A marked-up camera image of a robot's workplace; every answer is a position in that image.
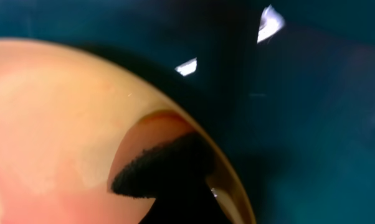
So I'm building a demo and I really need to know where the teal plastic tray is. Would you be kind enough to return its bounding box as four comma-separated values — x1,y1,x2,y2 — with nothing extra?
0,0,375,223

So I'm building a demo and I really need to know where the green plate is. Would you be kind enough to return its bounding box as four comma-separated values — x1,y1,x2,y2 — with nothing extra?
0,39,255,224

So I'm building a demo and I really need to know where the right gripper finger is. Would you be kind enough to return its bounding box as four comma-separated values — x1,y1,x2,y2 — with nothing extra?
140,180,231,224

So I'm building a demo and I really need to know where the red grey sponge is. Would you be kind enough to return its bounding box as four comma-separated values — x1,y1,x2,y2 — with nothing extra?
107,110,214,198

